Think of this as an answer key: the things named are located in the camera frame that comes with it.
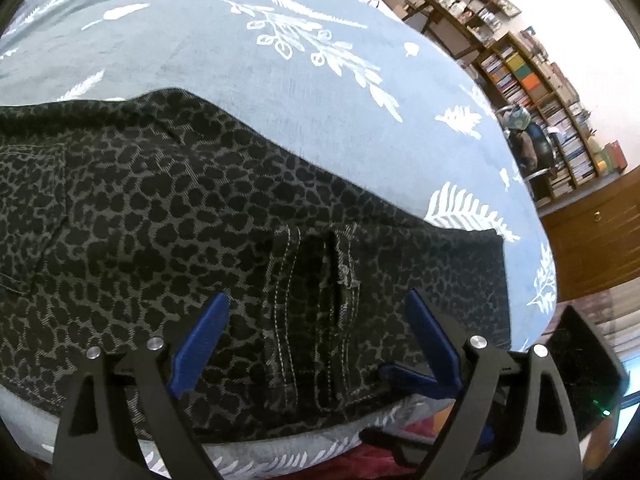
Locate dark leopard print pants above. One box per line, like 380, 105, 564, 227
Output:
1, 89, 511, 443

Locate blue leaf print bedsheet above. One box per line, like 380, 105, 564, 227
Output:
1, 0, 556, 479

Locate wooden wall shelf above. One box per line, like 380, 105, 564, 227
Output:
396, 0, 522, 66

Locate blue office chair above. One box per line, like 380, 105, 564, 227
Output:
497, 104, 559, 181

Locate wooden cabinet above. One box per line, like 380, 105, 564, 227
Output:
541, 169, 640, 302

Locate wooden bookshelf with books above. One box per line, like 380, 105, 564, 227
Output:
474, 32, 628, 206

